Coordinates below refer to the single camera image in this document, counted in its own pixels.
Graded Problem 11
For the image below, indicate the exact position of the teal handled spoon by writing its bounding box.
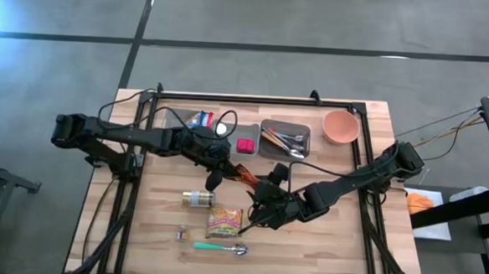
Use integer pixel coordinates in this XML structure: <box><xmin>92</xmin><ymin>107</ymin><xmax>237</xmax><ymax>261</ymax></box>
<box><xmin>192</xmin><ymin>240</ymin><xmax>249</xmax><ymax>256</ymax></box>

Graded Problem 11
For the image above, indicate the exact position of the small glass spice jar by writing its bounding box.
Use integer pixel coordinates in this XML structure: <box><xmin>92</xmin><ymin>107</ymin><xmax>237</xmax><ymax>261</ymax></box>
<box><xmin>174</xmin><ymin>225</ymin><xmax>191</xmax><ymax>242</ymax></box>

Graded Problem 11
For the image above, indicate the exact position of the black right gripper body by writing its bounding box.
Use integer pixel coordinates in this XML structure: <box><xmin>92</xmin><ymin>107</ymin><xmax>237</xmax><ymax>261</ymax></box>
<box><xmin>255</xmin><ymin>160</ymin><xmax>311</xmax><ymax>234</ymax></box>

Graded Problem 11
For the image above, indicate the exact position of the white plastic container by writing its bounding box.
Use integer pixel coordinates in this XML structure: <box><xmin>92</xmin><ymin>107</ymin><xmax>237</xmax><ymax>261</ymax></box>
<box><xmin>448</xmin><ymin>184</ymin><xmax>489</xmax><ymax>205</ymax></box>

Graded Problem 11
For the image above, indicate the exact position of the black aluminium rig frame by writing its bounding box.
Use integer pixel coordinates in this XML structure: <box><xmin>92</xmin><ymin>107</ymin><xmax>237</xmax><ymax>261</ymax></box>
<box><xmin>63</xmin><ymin>77</ymin><xmax>435</xmax><ymax>274</ymax></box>

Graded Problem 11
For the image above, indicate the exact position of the plain silver spoon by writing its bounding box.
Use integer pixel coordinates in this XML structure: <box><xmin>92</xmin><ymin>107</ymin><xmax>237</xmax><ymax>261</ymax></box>
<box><xmin>268</xmin><ymin>132</ymin><xmax>307</xmax><ymax>153</ymax></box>

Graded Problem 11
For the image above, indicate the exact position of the white paper sheet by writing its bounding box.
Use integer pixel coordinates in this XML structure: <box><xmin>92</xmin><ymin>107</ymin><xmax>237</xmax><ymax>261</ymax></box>
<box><xmin>401</xmin><ymin>187</ymin><xmax>455</xmax><ymax>242</ymax></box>

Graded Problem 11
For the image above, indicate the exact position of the blue yellow ramen packet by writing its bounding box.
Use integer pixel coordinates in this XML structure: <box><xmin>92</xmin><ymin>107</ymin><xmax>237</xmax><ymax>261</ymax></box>
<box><xmin>184</xmin><ymin>111</ymin><xmax>205</xmax><ymax>130</ymax></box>

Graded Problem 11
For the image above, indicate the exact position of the orange brown snack pouch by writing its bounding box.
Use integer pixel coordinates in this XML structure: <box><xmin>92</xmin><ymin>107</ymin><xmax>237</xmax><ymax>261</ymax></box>
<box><xmin>233</xmin><ymin>163</ymin><xmax>263</xmax><ymax>192</ymax></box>

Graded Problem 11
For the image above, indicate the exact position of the lime chili shrimp ramen packet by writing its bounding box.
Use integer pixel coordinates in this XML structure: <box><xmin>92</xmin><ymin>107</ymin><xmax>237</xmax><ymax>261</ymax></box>
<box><xmin>205</xmin><ymin>205</ymin><xmax>245</xmax><ymax>241</ymax></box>

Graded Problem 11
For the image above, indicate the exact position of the clear plastic bin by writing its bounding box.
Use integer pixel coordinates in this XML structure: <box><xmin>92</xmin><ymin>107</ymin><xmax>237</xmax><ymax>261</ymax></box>
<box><xmin>162</xmin><ymin>106</ymin><xmax>216</xmax><ymax>132</ymax></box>
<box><xmin>212</xmin><ymin>121</ymin><xmax>262</xmax><ymax>162</ymax></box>

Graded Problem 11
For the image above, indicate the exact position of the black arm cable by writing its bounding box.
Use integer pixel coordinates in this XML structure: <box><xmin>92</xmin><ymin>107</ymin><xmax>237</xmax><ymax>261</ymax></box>
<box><xmin>286</xmin><ymin>135</ymin><xmax>400</xmax><ymax>196</ymax></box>
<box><xmin>95</xmin><ymin>85</ymin><xmax>240</xmax><ymax>154</ymax></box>

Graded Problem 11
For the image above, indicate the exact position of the red plastic box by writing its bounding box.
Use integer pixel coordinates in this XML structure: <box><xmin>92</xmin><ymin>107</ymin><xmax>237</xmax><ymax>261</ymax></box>
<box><xmin>234</xmin><ymin>137</ymin><xmax>256</xmax><ymax>155</ymax></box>

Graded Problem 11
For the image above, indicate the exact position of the brown cable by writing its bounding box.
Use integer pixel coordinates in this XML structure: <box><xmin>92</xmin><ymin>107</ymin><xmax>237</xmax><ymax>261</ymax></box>
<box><xmin>80</xmin><ymin>175</ymin><xmax>116</xmax><ymax>266</ymax></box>

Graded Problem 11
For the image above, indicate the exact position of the orange bowl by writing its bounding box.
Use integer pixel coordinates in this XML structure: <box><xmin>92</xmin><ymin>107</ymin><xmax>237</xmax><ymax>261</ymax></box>
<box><xmin>322</xmin><ymin>108</ymin><xmax>362</xmax><ymax>147</ymax></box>

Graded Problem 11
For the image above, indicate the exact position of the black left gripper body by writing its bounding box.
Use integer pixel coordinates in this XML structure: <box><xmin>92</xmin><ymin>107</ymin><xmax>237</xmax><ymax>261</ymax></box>
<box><xmin>182</xmin><ymin>127</ymin><xmax>234</xmax><ymax>194</ymax></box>

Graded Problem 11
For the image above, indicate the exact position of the orange handled spoon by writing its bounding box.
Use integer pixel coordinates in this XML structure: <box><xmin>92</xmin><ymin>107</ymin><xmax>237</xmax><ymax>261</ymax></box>
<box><xmin>260</xmin><ymin>132</ymin><xmax>301</xmax><ymax>158</ymax></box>

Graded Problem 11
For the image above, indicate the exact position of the dark grey plastic bin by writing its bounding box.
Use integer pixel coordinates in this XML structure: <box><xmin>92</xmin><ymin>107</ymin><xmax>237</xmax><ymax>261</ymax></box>
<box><xmin>258</xmin><ymin>118</ymin><xmax>312</xmax><ymax>163</ymax></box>

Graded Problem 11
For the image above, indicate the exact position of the large glass spice jar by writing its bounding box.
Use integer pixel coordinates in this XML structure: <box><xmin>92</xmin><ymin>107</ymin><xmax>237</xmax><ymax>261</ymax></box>
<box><xmin>182</xmin><ymin>189</ymin><xmax>218</xmax><ymax>209</ymax></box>

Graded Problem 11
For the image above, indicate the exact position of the orange cloth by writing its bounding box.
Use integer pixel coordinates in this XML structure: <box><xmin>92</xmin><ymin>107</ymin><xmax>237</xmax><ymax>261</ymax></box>
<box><xmin>404</xmin><ymin>192</ymin><xmax>435</xmax><ymax>216</ymax></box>

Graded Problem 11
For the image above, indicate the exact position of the coloured wire bundle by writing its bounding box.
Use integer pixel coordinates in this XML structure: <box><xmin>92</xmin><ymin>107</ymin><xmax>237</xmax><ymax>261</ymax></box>
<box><xmin>394</xmin><ymin>101</ymin><xmax>484</xmax><ymax>163</ymax></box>

